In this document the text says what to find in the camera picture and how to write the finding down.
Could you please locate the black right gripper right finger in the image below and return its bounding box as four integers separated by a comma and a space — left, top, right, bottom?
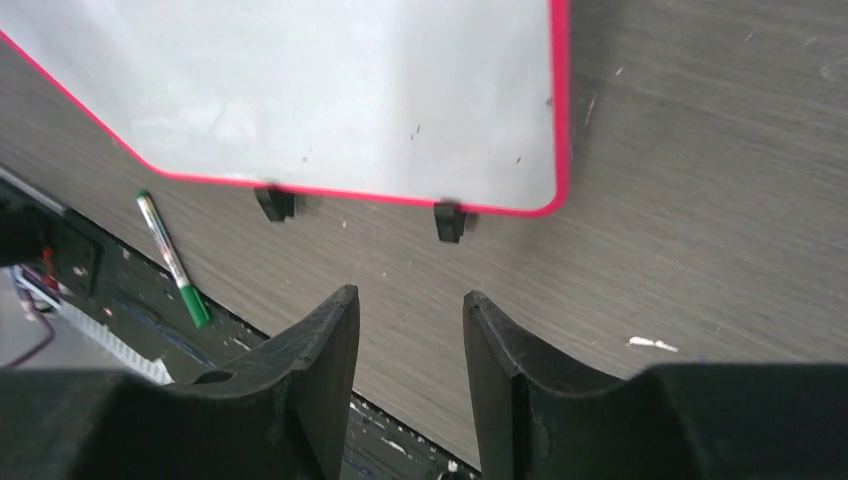
463, 291, 847, 479

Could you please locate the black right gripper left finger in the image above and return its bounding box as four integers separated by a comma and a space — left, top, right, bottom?
1, 285, 360, 479

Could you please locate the green whiteboard marker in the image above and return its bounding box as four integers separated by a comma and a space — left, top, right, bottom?
136, 190, 211, 329

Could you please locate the red-framed whiteboard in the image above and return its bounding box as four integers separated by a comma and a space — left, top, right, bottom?
1, 1, 571, 216

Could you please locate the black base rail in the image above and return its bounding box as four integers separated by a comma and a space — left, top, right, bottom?
1, 180, 481, 479

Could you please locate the whiteboard metal wire stand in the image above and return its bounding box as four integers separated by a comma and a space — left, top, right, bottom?
253, 186, 467, 244

